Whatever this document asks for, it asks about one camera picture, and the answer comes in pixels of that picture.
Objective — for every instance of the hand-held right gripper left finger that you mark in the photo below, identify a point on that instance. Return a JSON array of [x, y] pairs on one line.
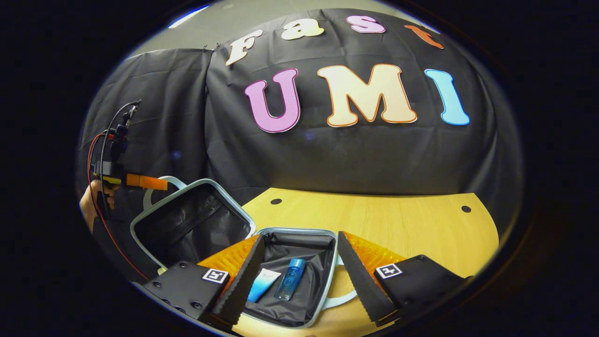
[[245, 281]]

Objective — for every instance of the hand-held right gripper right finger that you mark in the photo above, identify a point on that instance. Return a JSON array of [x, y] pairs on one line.
[[360, 281]]

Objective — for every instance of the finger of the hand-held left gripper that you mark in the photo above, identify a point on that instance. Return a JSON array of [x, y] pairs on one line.
[[146, 181]]

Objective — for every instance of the white and blue tube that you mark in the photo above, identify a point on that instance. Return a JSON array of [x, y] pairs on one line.
[[262, 285]]

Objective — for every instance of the blue skin care bottle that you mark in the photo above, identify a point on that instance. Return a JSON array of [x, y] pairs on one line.
[[290, 278]]

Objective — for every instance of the light blue suitcase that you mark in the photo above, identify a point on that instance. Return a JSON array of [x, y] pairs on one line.
[[299, 248]]

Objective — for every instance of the ceiling light panel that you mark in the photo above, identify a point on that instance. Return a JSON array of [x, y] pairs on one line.
[[187, 17]]

